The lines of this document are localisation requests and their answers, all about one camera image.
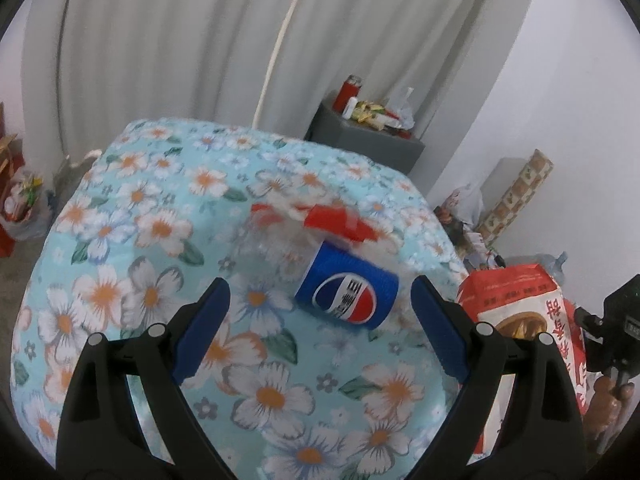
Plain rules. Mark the red and white paper bag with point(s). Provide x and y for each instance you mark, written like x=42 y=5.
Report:
x=520 y=300

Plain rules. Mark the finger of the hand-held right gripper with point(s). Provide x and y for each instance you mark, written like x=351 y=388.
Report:
x=590 y=324

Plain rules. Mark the yellow snack packets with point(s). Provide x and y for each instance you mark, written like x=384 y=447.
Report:
x=369 y=112

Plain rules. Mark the white printed plastic bag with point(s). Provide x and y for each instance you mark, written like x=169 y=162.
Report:
x=465 y=205

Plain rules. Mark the clear knotted plastic bag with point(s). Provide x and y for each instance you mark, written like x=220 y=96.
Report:
x=402 y=107

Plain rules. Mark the blue water jug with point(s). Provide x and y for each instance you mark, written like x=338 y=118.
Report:
x=555 y=265

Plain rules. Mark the rolled patterned mat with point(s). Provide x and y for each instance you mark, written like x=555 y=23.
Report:
x=517 y=195

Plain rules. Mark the person's right hand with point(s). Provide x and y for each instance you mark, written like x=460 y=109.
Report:
x=607 y=405

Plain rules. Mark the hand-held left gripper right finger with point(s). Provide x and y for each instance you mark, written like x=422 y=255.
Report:
x=445 y=330

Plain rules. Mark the small white bottle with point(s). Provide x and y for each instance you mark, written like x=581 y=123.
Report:
x=350 y=109

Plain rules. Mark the clear bag of colourful items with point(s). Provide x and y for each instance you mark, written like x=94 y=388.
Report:
x=25 y=200

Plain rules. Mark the white curtain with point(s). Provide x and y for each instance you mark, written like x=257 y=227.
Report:
x=175 y=35

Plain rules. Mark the red thermos bottle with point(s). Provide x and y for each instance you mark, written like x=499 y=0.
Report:
x=346 y=92

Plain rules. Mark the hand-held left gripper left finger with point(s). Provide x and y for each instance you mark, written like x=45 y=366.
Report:
x=200 y=335

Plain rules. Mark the blue floral tablecloth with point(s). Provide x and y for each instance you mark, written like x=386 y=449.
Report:
x=150 y=220

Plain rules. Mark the dark brown object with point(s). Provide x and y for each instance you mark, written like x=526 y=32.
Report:
x=452 y=225

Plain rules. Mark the grey cabinet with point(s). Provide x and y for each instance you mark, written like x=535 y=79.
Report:
x=360 y=145

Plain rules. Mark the blue Pepsi can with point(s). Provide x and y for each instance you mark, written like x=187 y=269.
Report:
x=345 y=285

